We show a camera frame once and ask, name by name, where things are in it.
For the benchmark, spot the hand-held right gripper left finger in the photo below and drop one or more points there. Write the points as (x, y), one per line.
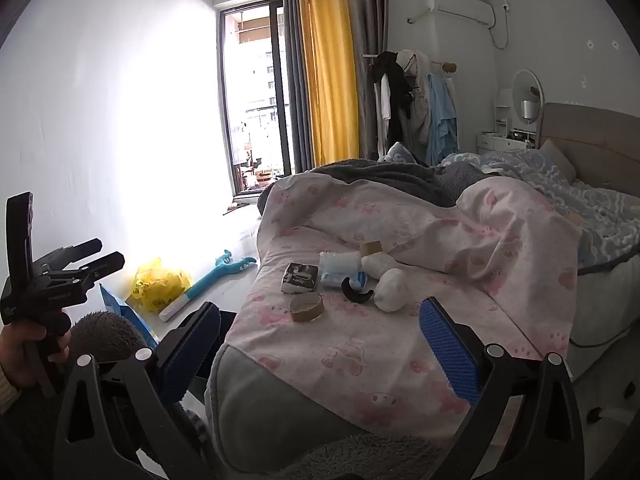
(192, 355)

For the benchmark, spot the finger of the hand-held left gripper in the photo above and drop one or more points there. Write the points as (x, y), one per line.
(82, 251)
(105, 263)

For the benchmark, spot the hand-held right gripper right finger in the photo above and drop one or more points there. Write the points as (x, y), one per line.
(447, 345)

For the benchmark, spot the white cloth ball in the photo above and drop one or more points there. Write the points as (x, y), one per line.
(391, 289)

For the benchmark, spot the person's left hand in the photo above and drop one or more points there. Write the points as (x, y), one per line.
(20, 355)

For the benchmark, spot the blue printed bag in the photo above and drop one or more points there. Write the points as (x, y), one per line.
(112, 305)

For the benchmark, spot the yellow plastic bag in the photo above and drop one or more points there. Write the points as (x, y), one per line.
(160, 285)

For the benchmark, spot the grey fleece clothing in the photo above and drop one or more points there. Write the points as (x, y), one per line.
(107, 335)

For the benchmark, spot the pink printed blanket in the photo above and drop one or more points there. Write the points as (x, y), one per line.
(450, 260)

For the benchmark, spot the blue dinosaur grabber toy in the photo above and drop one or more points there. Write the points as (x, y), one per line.
(215, 272)

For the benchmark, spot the grey bed sheet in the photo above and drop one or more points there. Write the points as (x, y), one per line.
(260, 410)

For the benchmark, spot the black curved plastic piece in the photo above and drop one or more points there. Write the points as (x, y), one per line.
(357, 298)

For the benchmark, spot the crumpled white cloth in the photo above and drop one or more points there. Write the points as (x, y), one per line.
(377, 263)

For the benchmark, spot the small cardboard box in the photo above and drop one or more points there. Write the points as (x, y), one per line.
(371, 248)

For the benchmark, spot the brown tape roll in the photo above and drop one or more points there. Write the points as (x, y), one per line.
(306, 306)

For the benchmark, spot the blue and white packet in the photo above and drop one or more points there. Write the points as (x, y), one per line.
(342, 278)

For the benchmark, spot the dark printed packet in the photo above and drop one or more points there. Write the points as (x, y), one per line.
(300, 278)

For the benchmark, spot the black framed balcony door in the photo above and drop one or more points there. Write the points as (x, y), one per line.
(222, 100)

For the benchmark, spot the blue patterned quilt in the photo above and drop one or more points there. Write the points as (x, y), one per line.
(590, 200)

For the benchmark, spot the white dresser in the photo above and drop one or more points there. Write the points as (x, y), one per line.
(500, 140)

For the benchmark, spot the beige pillow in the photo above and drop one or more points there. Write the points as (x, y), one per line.
(555, 157)

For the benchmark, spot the beige upholstered headboard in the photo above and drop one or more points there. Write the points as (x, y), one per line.
(590, 127)

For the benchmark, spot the black hanging garment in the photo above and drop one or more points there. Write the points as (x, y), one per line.
(395, 90)

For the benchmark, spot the grey curtain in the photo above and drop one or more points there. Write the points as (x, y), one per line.
(370, 25)
(295, 85)

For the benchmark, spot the round mirror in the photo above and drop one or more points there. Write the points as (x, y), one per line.
(525, 85)

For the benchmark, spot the beige hanging coat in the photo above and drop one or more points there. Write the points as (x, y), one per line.
(417, 65)

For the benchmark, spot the yellow curtain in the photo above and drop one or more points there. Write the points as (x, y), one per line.
(330, 70)

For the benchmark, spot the white air conditioner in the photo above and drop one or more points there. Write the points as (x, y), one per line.
(455, 7)

